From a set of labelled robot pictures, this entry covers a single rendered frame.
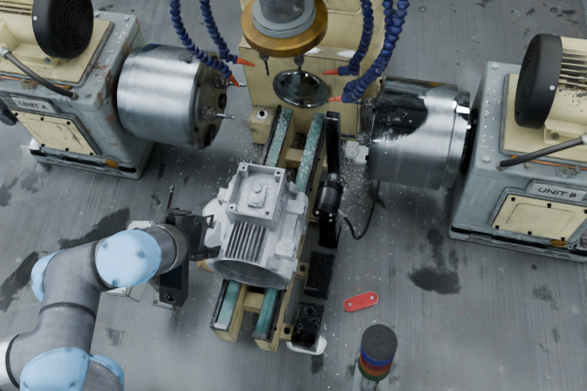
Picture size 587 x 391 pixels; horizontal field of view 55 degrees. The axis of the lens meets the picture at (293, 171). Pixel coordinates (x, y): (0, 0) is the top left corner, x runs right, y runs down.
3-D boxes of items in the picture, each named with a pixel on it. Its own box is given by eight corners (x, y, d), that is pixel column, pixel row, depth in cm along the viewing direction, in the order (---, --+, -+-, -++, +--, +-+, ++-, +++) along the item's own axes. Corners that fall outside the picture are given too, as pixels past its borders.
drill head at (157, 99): (127, 77, 167) (94, 14, 145) (246, 94, 160) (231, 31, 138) (93, 147, 155) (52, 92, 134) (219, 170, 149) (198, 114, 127)
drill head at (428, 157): (350, 110, 155) (351, 47, 133) (507, 133, 147) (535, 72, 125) (332, 190, 143) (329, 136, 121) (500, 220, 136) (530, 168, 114)
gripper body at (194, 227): (217, 214, 103) (193, 220, 91) (209, 261, 103) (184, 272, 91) (177, 206, 104) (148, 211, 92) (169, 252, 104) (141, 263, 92)
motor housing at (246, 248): (237, 204, 143) (223, 167, 126) (311, 216, 139) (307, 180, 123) (214, 279, 133) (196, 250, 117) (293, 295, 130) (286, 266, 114)
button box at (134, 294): (144, 229, 132) (129, 219, 128) (167, 229, 128) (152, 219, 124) (116, 300, 124) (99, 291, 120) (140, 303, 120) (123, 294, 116)
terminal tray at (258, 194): (243, 177, 129) (238, 161, 122) (289, 185, 127) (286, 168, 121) (229, 225, 123) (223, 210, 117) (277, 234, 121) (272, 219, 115)
